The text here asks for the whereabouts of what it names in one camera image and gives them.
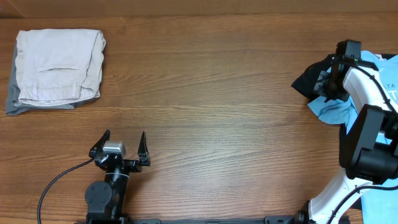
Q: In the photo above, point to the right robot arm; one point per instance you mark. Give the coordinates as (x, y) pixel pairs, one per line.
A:
(368, 153)

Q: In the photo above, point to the black t-shirt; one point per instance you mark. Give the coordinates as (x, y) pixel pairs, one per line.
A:
(305, 83)

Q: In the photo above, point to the folded beige trousers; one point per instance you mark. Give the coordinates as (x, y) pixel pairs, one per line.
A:
(59, 66)

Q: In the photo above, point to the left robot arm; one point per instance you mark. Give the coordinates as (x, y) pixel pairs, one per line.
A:
(105, 198)

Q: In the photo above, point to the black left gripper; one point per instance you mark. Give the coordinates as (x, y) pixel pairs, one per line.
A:
(142, 154)

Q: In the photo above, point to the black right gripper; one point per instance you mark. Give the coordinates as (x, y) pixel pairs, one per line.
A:
(319, 89)

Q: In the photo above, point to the folded grey garment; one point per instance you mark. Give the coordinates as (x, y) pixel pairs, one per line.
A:
(15, 107)

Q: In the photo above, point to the light blue printed t-shirt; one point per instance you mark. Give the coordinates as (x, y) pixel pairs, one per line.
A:
(378, 207)

